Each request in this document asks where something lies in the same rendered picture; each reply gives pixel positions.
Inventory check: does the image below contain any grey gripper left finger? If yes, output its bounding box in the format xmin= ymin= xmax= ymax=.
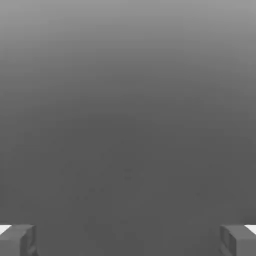
xmin=0 ymin=223 xmax=38 ymax=256

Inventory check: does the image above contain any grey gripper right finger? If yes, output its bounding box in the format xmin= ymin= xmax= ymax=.
xmin=219 ymin=224 xmax=256 ymax=256

